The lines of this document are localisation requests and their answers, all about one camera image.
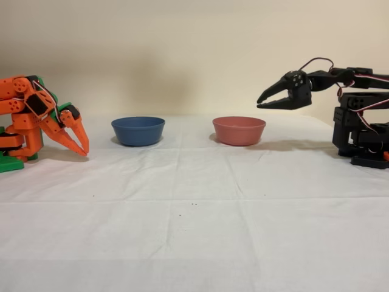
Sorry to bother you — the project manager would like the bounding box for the green arm base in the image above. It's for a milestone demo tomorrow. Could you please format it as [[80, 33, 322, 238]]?
[[0, 126, 40, 173]]

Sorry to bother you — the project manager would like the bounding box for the red bowl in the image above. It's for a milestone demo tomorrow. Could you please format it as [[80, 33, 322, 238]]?
[[212, 116, 267, 147]]

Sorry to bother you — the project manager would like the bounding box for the blue bowl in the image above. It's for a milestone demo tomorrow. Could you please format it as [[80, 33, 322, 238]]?
[[111, 116, 167, 147]]

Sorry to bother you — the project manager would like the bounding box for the white tablecloth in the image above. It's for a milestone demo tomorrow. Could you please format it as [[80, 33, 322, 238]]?
[[0, 114, 389, 292]]

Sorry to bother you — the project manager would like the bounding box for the servo cable on orange arm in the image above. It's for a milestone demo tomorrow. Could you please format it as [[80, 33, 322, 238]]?
[[32, 79, 63, 124]]

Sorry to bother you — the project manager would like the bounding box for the thin looped gripper servo cable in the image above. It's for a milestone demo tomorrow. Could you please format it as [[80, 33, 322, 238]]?
[[297, 57, 334, 72]]

